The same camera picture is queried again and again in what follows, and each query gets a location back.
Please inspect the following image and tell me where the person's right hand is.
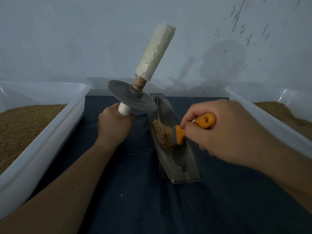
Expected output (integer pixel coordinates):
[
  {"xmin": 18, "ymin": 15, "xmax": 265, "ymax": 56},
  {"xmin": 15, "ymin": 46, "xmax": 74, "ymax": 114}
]
[{"xmin": 180, "ymin": 100, "xmax": 279, "ymax": 170}]

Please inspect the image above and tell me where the person's left hand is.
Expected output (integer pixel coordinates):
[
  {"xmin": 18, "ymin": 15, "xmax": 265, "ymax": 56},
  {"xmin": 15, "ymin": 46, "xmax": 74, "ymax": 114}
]
[{"xmin": 97, "ymin": 103, "xmax": 136, "ymax": 150}]

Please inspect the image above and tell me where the white plastic tray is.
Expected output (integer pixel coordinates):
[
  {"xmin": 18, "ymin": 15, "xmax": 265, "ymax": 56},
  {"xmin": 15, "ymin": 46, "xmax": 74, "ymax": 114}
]
[
  {"xmin": 0, "ymin": 81, "xmax": 93, "ymax": 220},
  {"xmin": 225, "ymin": 84, "xmax": 312, "ymax": 159}
]

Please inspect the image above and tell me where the orange handled brush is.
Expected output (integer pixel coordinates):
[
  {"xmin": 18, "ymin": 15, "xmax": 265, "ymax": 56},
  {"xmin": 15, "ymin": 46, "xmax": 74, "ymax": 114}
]
[{"xmin": 161, "ymin": 113, "xmax": 216, "ymax": 146}]

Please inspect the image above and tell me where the small ground grain portion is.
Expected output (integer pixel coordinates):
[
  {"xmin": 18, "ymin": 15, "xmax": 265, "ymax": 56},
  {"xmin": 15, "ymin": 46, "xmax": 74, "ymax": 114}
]
[{"xmin": 152, "ymin": 119, "xmax": 174, "ymax": 148}]

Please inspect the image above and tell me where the boat-shaped metal grinding trough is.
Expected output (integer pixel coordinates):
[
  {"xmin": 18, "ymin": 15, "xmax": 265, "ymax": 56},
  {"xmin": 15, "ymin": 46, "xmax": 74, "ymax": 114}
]
[{"xmin": 148, "ymin": 93, "xmax": 201, "ymax": 184}]

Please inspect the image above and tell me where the metal grinding wheel with handles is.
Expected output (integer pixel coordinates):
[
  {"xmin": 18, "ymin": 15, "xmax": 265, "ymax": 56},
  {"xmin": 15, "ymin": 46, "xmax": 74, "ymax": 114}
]
[{"xmin": 107, "ymin": 23, "xmax": 176, "ymax": 116}]

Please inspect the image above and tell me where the person's left forearm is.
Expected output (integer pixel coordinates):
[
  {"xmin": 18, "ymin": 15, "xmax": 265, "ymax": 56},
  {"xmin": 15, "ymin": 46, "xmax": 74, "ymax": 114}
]
[{"xmin": 0, "ymin": 141, "xmax": 118, "ymax": 234}]

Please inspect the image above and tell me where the dark blue tablecloth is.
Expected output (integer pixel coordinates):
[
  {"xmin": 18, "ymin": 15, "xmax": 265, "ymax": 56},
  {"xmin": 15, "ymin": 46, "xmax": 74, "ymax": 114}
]
[{"xmin": 29, "ymin": 96, "xmax": 312, "ymax": 234}]

